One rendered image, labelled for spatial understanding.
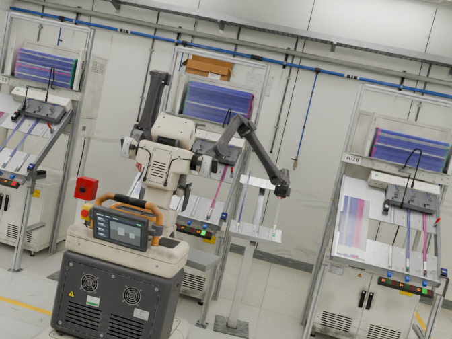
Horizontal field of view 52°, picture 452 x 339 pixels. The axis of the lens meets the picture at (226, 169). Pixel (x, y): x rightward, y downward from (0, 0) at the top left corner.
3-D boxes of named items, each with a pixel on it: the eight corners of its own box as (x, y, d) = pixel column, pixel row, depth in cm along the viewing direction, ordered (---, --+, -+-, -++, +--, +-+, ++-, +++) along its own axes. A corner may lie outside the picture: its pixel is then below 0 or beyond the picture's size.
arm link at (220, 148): (229, 116, 287) (241, 107, 281) (243, 132, 290) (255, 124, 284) (202, 155, 253) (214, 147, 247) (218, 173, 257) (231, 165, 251)
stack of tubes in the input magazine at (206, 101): (245, 128, 348) (253, 93, 345) (181, 114, 355) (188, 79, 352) (247, 128, 360) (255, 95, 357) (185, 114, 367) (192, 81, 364)
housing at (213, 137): (241, 159, 356) (242, 146, 345) (181, 144, 363) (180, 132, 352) (243, 151, 361) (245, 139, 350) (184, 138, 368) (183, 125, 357)
